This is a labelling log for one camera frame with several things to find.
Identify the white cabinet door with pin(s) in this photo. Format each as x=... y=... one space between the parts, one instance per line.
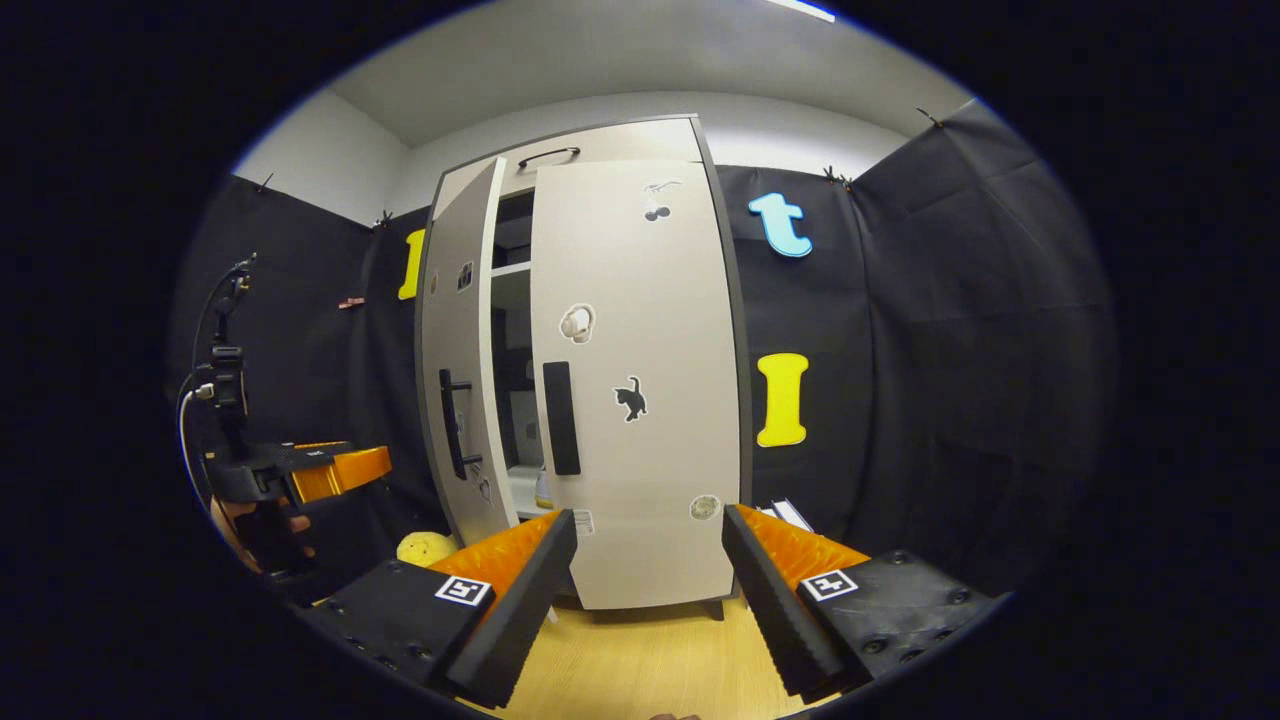
x=660 y=300
x=455 y=320

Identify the yellow plush toy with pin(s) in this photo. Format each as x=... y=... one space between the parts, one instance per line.
x=425 y=548

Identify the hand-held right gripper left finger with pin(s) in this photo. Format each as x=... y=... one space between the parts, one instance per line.
x=520 y=610

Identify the white shoe cabinet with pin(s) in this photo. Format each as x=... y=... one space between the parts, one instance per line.
x=512 y=350

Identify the black backdrop cloth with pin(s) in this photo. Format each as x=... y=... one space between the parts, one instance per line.
x=950 y=350

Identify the white flat box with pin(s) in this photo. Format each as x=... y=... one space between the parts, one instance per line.
x=790 y=513

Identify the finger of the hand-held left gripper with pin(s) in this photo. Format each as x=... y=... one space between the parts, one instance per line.
x=340 y=475
x=320 y=452

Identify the white cabinet shelf board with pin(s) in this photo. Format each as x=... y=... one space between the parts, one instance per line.
x=520 y=495
x=510 y=268

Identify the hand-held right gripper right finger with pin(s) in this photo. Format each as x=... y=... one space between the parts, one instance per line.
x=770 y=610

